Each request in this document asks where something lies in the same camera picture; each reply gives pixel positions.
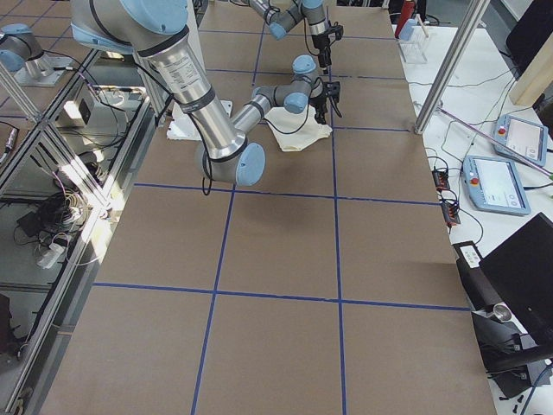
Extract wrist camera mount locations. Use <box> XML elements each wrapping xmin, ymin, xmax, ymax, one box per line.
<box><xmin>324</xmin><ymin>81</ymin><xmax>340</xmax><ymax>103</ymax></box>
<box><xmin>325</xmin><ymin>22</ymin><xmax>344</xmax><ymax>43</ymax></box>

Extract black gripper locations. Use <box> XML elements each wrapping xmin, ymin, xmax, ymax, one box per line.
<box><xmin>311</xmin><ymin>33</ymin><xmax>331</xmax><ymax>72</ymax></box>
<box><xmin>311</xmin><ymin>88</ymin><xmax>328</xmax><ymax>124</ymax></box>

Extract black relay module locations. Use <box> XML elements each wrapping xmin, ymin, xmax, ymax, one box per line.
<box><xmin>432</xmin><ymin>169</ymin><xmax>450</xmax><ymax>191</ymax></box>
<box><xmin>440</xmin><ymin>199</ymin><xmax>461</xmax><ymax>228</ymax></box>

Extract black box white label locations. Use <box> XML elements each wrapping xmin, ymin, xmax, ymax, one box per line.
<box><xmin>453</xmin><ymin>241</ymin><xmax>502</xmax><ymax>312</ymax></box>

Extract floor cable bundle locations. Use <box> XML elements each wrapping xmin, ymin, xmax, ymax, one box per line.
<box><xmin>12</xmin><ymin>163</ymin><xmax>113</xmax><ymax>269</ymax></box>

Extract white reacher grabber stick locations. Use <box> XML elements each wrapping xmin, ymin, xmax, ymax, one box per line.
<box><xmin>435</xmin><ymin>106</ymin><xmax>553</xmax><ymax>181</ymax></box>

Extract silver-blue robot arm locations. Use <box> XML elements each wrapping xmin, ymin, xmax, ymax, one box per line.
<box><xmin>240</xmin><ymin>0</ymin><xmax>344</xmax><ymax>74</ymax></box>
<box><xmin>71</xmin><ymin>1</ymin><xmax>333</xmax><ymax>186</ymax></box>

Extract wooden dowel stick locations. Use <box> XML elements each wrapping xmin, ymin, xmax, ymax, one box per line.
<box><xmin>416</xmin><ymin>14</ymin><xmax>429</xmax><ymax>38</ymax></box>

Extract red cylinder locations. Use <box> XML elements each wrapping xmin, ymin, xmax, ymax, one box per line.
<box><xmin>397</xmin><ymin>0</ymin><xmax>416</xmax><ymax>30</ymax></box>

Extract black monitor on stand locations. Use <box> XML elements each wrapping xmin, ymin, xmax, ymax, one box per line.
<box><xmin>473</xmin><ymin>213</ymin><xmax>552</xmax><ymax>398</ymax></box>

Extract far black relay module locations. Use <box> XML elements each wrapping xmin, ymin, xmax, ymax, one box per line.
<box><xmin>432</xmin><ymin>169</ymin><xmax>450</xmax><ymax>191</ymax></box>

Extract aluminium frame post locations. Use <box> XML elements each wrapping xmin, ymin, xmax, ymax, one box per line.
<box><xmin>414</xmin><ymin>0</ymin><xmax>490</xmax><ymax>135</ymax></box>

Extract near black relay module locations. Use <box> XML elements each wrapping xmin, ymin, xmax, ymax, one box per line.
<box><xmin>440</xmin><ymin>199</ymin><xmax>461</xmax><ymax>228</ymax></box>

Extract blue teach pendant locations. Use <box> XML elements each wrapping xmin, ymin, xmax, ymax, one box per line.
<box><xmin>462</xmin><ymin>156</ymin><xmax>531</xmax><ymax>216</ymax></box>
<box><xmin>493</xmin><ymin>114</ymin><xmax>549</xmax><ymax>167</ymax></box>

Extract silver metal cylinder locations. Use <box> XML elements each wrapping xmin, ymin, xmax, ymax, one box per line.
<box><xmin>485</xmin><ymin>303</ymin><xmax>513</xmax><ymax>323</ymax></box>

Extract aluminium frame truss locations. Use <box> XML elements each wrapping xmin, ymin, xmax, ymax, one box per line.
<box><xmin>1</xmin><ymin>51</ymin><xmax>165</xmax><ymax>414</ymax></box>

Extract far blue teach pendant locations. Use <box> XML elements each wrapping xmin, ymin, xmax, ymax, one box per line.
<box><xmin>493</xmin><ymin>114</ymin><xmax>549</xmax><ymax>167</ymax></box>

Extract clear acrylic rack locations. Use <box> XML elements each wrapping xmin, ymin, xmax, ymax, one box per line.
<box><xmin>397</xmin><ymin>26</ymin><xmax>429</xmax><ymax>64</ymax></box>

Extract light blue cup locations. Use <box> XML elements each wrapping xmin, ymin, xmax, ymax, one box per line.
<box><xmin>397</xmin><ymin>19</ymin><xmax>416</xmax><ymax>42</ymax></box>

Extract cream long-sleeve cat shirt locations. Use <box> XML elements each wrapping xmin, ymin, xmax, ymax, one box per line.
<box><xmin>265</xmin><ymin>105</ymin><xmax>333</xmax><ymax>152</ymax></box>

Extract near blue teach pendant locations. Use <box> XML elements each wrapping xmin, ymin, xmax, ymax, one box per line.
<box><xmin>462</xmin><ymin>156</ymin><xmax>531</xmax><ymax>216</ymax></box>

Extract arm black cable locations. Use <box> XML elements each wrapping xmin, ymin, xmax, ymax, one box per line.
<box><xmin>265</xmin><ymin>81</ymin><xmax>345</xmax><ymax>135</ymax></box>

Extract distant third robot arm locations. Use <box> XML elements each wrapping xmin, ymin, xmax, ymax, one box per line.
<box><xmin>1</xmin><ymin>23</ymin><xmax>73</xmax><ymax>87</ymax></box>

